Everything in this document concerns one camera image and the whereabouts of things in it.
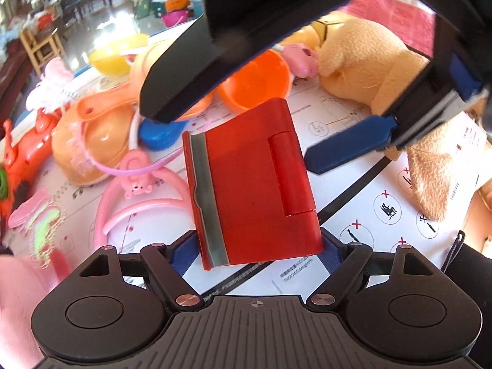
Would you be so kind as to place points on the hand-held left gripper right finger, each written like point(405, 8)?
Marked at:
point(332, 253)

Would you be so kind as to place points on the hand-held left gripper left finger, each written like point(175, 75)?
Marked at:
point(184, 253)

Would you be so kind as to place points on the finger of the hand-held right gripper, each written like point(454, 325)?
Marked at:
point(467, 77)
point(346, 146)

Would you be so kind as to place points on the yellow plush toy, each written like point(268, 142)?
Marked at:
point(369, 57)

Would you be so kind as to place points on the red folding stand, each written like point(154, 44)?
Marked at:
point(250, 184)

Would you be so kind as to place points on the small pink pig toy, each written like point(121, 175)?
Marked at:
point(301, 59)

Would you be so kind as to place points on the white printed paper sheet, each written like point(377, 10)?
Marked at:
point(384, 200)

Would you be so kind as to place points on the orange toy cup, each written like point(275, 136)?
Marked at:
point(255, 80)

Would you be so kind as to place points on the blue bucket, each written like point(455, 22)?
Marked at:
point(196, 7)

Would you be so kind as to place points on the pink pig headband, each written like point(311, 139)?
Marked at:
point(134, 184)

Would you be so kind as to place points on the pink bucket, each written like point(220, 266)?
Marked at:
point(175, 19)

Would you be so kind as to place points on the pink patterned cloth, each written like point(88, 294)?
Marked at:
point(396, 11)

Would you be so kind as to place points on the purple lace headband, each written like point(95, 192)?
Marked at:
point(111, 169)

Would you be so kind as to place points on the blue toy scoop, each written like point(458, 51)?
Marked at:
point(161, 134)

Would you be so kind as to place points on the pink butterfly wing clip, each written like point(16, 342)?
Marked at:
point(38, 223)
point(50, 84)

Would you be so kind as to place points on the yellow plastic bowl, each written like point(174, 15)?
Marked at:
point(115, 55)

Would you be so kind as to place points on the pink plush pig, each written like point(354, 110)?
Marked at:
point(23, 307)

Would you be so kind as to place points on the orange toy horse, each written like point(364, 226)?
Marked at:
point(27, 146)

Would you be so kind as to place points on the wooden chair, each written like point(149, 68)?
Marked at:
point(40, 48)

